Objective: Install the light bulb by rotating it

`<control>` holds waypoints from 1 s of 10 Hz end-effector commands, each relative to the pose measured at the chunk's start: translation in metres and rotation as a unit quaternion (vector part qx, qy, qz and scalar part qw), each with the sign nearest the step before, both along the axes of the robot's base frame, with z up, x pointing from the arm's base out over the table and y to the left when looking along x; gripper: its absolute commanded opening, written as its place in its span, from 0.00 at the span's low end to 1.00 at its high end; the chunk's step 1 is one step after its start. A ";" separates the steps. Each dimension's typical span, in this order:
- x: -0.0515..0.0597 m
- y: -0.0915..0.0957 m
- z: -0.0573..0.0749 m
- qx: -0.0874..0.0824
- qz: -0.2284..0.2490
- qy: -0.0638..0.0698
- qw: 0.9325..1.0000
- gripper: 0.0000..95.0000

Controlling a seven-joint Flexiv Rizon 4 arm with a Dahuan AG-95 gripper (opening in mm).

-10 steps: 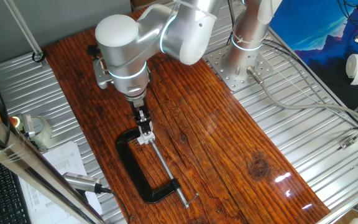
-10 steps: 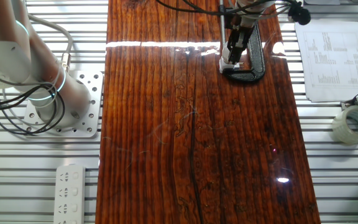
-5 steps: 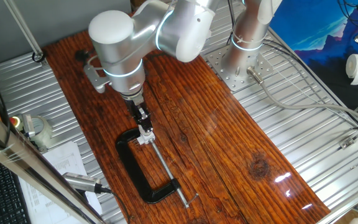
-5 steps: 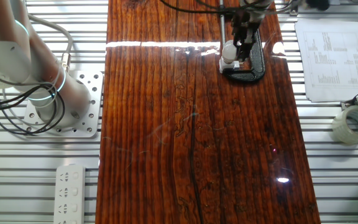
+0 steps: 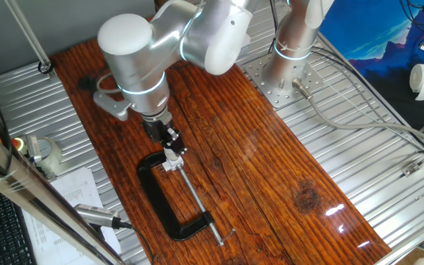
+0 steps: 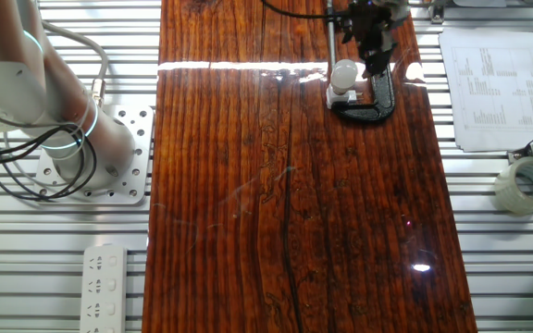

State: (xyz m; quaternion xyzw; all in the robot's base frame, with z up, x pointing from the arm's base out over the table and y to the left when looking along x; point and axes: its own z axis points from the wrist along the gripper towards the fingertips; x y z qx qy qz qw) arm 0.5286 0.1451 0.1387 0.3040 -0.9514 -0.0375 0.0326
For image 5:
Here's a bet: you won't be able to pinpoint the blue mountain poster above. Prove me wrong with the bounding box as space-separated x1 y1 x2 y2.
318 0 424 130

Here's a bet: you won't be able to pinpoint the black C-clamp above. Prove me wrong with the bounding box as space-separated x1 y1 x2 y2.
136 149 236 247

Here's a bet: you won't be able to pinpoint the steel frame beam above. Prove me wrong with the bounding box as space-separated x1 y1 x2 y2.
0 106 124 265

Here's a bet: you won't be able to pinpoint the white light bulb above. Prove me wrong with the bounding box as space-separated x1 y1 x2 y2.
163 146 182 163

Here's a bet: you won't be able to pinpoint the brown wooden board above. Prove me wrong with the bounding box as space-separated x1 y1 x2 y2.
49 16 392 265

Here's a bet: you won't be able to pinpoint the clear tape roll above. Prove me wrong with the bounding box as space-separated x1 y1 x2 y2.
31 136 64 180

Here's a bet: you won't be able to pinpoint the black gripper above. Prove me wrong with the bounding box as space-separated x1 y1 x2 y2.
141 118 188 155

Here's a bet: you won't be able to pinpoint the silver ribbed handheld device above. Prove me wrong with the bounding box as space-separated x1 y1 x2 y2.
74 203 123 230

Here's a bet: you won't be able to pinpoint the diagonal aluminium frame post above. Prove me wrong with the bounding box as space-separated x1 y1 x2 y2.
4 0 57 78

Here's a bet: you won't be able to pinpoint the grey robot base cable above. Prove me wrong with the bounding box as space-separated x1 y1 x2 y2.
291 78 424 152

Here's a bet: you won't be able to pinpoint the black handheld device cable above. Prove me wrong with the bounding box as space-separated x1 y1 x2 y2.
118 220 155 265

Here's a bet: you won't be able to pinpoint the printed paper sheets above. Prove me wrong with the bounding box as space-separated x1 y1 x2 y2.
22 167 123 265

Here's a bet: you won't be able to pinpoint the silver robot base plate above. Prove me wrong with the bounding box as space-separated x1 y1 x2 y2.
243 54 325 110

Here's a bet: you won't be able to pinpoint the white bulb socket adapter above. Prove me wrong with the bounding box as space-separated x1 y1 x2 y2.
161 157 185 173

